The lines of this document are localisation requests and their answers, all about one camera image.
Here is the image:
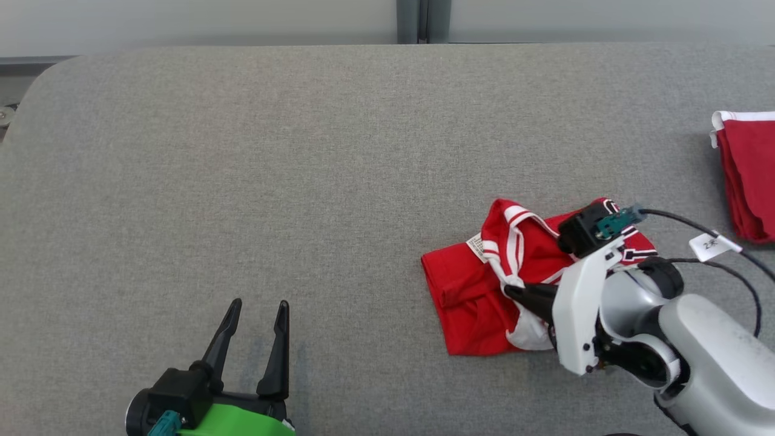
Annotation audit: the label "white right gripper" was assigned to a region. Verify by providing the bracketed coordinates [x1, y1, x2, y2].
[504, 235, 625, 376]

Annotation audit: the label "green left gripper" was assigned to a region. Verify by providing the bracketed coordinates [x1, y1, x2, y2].
[179, 298, 297, 436]

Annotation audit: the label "red and white striped jersey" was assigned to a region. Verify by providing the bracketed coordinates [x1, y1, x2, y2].
[421, 197, 658, 357]

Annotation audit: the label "red shorts with white band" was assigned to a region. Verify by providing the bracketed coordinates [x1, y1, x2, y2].
[710, 111, 775, 244]

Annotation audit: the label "teal right camera connector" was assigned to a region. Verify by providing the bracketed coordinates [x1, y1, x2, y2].
[596, 206, 645, 238]

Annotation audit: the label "teal camera connector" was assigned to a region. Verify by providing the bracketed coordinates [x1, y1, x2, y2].
[596, 206, 645, 238]
[147, 411, 182, 436]

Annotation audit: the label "teal left camera connector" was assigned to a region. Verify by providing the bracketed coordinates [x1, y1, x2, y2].
[147, 411, 182, 436]

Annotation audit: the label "thin black cable with tag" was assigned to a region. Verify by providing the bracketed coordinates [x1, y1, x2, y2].
[639, 209, 775, 267]

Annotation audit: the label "white paper cable tag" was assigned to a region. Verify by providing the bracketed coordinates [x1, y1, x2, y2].
[689, 232, 742, 262]

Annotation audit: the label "thin black looped cable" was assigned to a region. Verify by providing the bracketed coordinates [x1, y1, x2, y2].
[666, 259, 762, 337]

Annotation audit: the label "grey vertical wall post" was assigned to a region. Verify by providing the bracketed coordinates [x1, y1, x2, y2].
[397, 0, 452, 44]

